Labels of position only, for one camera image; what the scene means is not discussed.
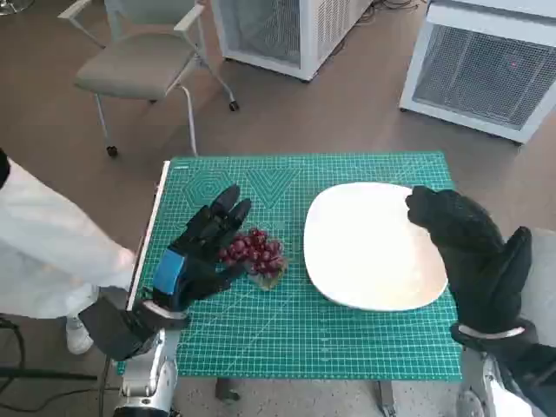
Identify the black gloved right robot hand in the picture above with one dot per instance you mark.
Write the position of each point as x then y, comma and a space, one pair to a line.
473, 260

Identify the red toy grape bunch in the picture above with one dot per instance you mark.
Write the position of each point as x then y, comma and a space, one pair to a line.
256, 254

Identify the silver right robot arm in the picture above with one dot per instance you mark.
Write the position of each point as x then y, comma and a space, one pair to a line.
478, 391

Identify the white plate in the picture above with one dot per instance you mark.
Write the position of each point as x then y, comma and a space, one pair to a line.
365, 247

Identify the metal table clamp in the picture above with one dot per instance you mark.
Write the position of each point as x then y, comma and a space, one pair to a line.
226, 391
386, 399

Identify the green cutting mat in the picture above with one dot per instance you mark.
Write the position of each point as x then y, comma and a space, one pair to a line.
304, 339

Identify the white mesh cabinet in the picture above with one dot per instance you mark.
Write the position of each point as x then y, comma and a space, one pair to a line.
278, 35
478, 74

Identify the white table edge strip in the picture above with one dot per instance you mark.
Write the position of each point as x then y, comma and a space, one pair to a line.
150, 226

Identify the grey padded office chair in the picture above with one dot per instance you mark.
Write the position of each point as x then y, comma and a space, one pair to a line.
139, 65

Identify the person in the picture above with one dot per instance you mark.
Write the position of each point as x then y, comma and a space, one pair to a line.
52, 243

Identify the black stand leg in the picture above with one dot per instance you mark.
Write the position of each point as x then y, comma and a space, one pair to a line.
43, 372

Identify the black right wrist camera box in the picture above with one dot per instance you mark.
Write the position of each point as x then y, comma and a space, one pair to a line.
534, 373

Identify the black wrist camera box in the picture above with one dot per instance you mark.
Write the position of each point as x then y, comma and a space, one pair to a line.
534, 373
113, 326

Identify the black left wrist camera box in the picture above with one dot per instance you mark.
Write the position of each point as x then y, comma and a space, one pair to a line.
113, 326

